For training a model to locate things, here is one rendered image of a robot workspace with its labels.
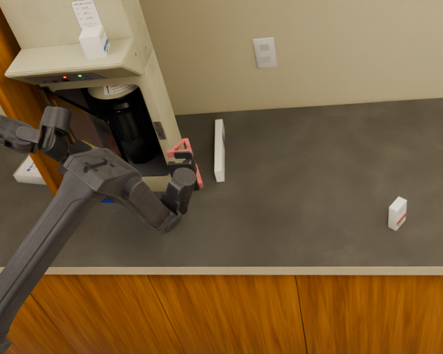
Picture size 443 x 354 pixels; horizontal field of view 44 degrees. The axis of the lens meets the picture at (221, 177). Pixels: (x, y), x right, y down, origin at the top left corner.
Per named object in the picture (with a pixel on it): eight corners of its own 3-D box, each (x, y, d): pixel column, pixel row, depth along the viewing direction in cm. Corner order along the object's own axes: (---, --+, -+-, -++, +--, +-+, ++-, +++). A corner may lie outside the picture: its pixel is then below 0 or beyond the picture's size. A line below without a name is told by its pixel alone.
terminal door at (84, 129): (91, 185, 181) (42, 86, 153) (152, 223, 163) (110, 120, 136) (89, 186, 180) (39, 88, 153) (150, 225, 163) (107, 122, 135)
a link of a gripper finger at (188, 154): (195, 131, 144) (190, 156, 138) (202, 151, 149) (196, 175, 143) (171, 133, 146) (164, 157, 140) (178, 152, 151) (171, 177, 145)
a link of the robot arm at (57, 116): (13, 149, 139) (14, 137, 131) (23, 109, 143) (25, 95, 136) (60, 161, 143) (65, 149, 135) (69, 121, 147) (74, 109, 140)
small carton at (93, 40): (91, 48, 138) (83, 27, 134) (110, 46, 138) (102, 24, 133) (87, 60, 135) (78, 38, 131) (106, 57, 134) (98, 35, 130)
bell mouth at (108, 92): (97, 66, 170) (91, 51, 166) (151, 61, 166) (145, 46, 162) (79, 101, 158) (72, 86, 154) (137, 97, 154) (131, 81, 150)
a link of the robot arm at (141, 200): (77, 165, 96) (123, 200, 93) (98, 140, 97) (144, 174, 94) (138, 216, 137) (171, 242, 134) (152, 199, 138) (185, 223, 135)
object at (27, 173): (34, 159, 204) (29, 152, 202) (70, 162, 199) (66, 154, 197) (17, 182, 197) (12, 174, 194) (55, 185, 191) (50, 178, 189)
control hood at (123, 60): (35, 79, 152) (20, 48, 146) (145, 70, 145) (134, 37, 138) (20, 105, 145) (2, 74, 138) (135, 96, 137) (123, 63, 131)
